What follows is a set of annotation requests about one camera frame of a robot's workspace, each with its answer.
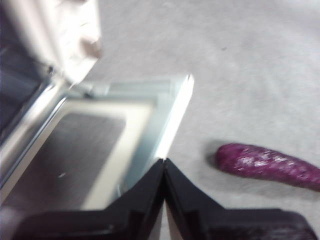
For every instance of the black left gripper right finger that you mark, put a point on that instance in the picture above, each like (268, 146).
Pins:
(212, 225)

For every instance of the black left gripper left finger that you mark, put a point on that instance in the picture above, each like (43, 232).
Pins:
(125, 225)

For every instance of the purple eggplant with green stem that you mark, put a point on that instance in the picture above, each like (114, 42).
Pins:
(262, 163)

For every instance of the oven timer knob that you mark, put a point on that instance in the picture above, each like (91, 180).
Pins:
(91, 48)

